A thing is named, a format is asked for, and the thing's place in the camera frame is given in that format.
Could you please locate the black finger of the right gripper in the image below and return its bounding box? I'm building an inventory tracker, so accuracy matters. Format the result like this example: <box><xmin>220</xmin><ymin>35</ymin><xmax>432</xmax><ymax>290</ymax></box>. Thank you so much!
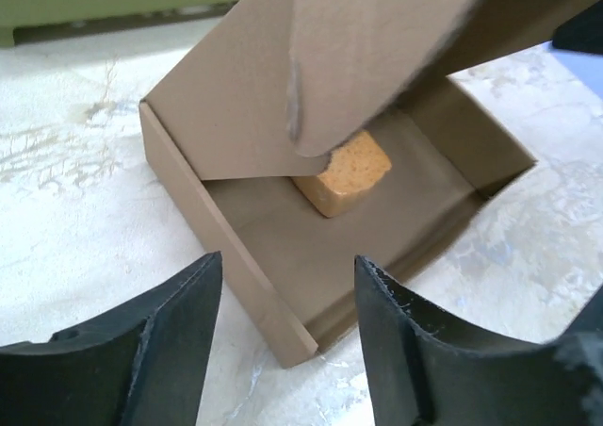
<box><xmin>551</xmin><ymin>6</ymin><xmax>603</xmax><ymax>54</ymax></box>

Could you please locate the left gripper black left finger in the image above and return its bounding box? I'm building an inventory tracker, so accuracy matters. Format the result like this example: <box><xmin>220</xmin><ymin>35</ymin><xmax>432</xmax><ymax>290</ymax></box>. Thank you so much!
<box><xmin>1</xmin><ymin>253</ymin><xmax>222</xmax><ymax>425</ymax></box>

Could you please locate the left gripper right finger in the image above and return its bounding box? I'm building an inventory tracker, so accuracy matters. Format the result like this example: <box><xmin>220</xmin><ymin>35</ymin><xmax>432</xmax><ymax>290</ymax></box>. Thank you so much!
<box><xmin>354</xmin><ymin>256</ymin><xmax>602</xmax><ymax>425</ymax></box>

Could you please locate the orange sponge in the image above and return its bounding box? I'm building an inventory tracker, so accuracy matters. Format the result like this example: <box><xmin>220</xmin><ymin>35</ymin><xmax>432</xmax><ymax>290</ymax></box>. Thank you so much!
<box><xmin>292</xmin><ymin>131</ymin><xmax>392</xmax><ymax>218</ymax></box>

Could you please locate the brown cardboard paper box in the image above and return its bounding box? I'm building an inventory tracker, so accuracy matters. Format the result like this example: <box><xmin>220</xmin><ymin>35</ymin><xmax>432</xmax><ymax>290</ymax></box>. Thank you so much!
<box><xmin>139</xmin><ymin>0</ymin><xmax>598</xmax><ymax>368</ymax></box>

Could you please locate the olive green plastic bin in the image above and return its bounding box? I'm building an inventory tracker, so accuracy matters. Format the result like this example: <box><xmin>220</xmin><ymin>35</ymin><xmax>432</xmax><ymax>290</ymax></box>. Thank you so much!
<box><xmin>0</xmin><ymin>0</ymin><xmax>265</xmax><ymax>49</ymax></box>

